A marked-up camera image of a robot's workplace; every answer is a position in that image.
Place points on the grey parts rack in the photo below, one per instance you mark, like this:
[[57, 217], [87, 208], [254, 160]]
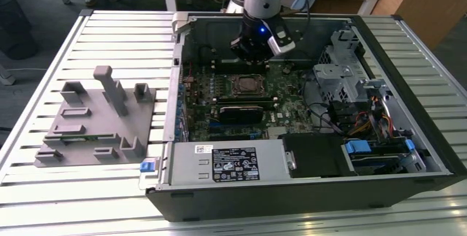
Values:
[[98, 110]]

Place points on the green motherboard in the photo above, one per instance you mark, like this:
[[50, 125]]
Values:
[[292, 105]]

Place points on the black graphics card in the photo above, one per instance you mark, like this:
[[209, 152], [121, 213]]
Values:
[[241, 115]]

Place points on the blue case latch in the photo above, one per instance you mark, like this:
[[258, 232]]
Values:
[[147, 165]]

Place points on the black PC case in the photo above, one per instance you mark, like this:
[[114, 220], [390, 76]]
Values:
[[292, 200]]

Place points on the grey stand foot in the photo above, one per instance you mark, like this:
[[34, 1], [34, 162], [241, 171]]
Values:
[[7, 79]]

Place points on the silver power supply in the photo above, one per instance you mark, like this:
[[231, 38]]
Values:
[[190, 162]]

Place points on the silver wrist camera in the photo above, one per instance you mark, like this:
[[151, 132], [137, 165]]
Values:
[[283, 43]]

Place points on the black bin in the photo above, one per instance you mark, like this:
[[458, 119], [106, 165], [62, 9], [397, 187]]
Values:
[[17, 28]]

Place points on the wooden cabinet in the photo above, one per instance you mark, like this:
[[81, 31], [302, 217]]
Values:
[[430, 6]]

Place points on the green RAM stick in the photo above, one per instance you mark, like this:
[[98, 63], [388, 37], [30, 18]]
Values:
[[87, 138]]

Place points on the silver CPU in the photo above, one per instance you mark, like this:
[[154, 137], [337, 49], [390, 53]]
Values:
[[249, 83]]

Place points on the silver metal drive cage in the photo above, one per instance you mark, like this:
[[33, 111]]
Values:
[[330, 73]]

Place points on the hard disk in blue carrier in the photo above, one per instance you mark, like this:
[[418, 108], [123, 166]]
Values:
[[357, 147]]

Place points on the silver chipset heatsink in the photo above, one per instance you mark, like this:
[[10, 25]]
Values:
[[277, 132]]

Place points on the black drive bay box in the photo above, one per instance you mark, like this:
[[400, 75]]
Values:
[[314, 154]]

